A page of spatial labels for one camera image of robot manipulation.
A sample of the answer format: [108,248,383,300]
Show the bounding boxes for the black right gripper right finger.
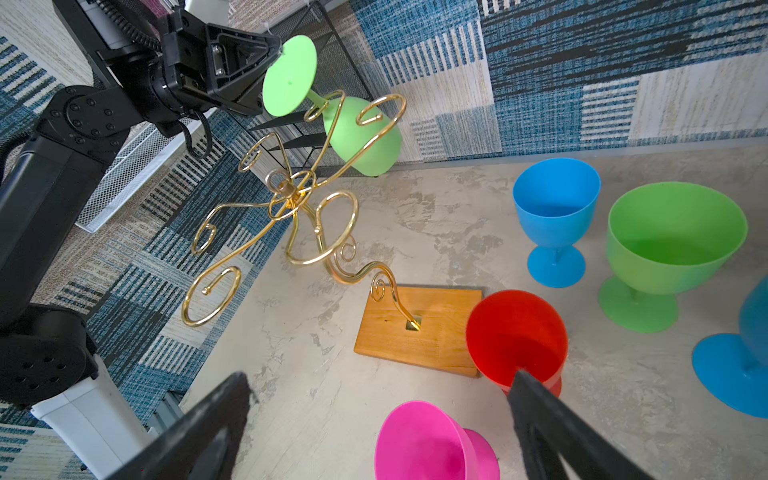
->
[507,371,650,479]

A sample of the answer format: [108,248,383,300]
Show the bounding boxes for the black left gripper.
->
[152,8,282,120]

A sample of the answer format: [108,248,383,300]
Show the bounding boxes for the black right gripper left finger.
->
[110,372,251,479]

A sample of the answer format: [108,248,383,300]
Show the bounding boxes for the red wine glass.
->
[465,290,569,396]

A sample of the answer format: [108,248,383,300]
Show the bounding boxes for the pink wine glass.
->
[374,401,501,480]

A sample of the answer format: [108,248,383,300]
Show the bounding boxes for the green wine glass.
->
[262,35,407,177]
[598,182,748,333]

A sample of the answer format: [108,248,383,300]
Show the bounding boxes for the blue wine glass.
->
[692,279,767,419]
[513,158,602,288]

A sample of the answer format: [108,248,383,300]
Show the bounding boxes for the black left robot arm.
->
[1,1,282,479]

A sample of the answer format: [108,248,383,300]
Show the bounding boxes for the wooden rack base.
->
[354,286,483,378]

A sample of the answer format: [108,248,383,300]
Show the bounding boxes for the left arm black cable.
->
[95,0,181,52]

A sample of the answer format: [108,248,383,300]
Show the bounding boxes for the white mesh wall basket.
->
[75,123,185,233]

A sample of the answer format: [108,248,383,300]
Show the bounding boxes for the gold wire glass rack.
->
[180,93,421,331]

